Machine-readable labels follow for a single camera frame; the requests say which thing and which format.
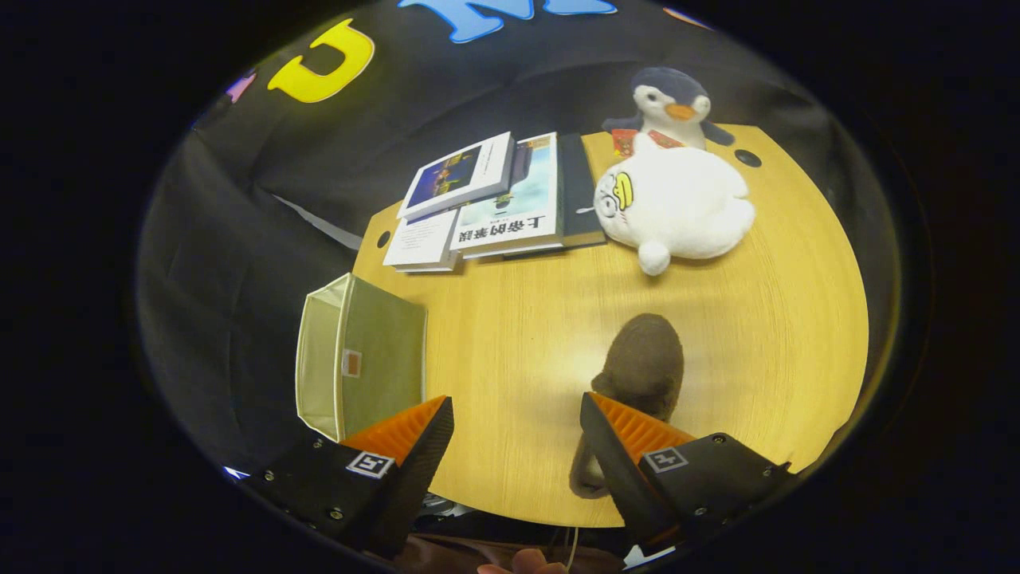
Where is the green fabric storage box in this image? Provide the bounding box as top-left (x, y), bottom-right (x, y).
top-left (296, 273), bottom-right (429, 443)

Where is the penguin plush toy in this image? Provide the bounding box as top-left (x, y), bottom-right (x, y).
top-left (602, 67), bottom-right (736, 152)

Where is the white book with text cover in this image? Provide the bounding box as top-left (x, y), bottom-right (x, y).
top-left (382, 207), bottom-right (463, 274)

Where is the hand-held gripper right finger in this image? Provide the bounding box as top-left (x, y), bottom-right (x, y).
top-left (579, 391), bottom-right (796, 552)

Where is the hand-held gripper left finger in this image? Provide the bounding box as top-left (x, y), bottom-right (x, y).
top-left (241, 395), bottom-right (456, 560)

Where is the book with pale landscape cover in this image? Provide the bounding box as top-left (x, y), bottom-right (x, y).
top-left (449, 132), bottom-right (565, 261)

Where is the brown fuzzy shoe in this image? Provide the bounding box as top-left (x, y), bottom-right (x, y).
top-left (568, 313), bottom-right (685, 500)

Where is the white duck plush toy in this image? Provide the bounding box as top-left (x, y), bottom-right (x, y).
top-left (594, 132), bottom-right (756, 277)

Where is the black book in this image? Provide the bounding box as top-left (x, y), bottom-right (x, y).
top-left (502, 133), bottom-right (608, 260)

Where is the person's brown garment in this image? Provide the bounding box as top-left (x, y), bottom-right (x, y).
top-left (394, 526), bottom-right (638, 574)

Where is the book with blue picture cover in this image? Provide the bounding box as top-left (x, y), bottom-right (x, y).
top-left (396, 132), bottom-right (517, 222)

